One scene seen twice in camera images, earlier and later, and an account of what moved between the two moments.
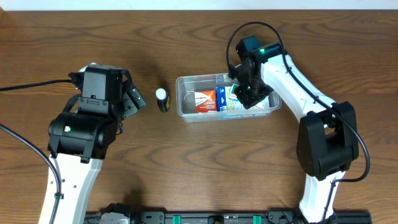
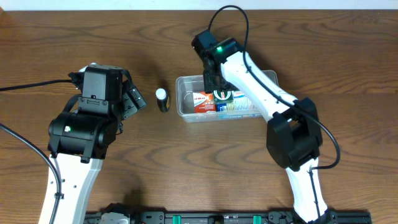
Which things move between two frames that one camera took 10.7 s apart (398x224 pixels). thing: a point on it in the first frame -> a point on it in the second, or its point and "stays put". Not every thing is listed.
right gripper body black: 255,97 -> 212,83
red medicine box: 206,101 stays put
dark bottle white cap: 163,99 stays put
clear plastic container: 211,98 stays put
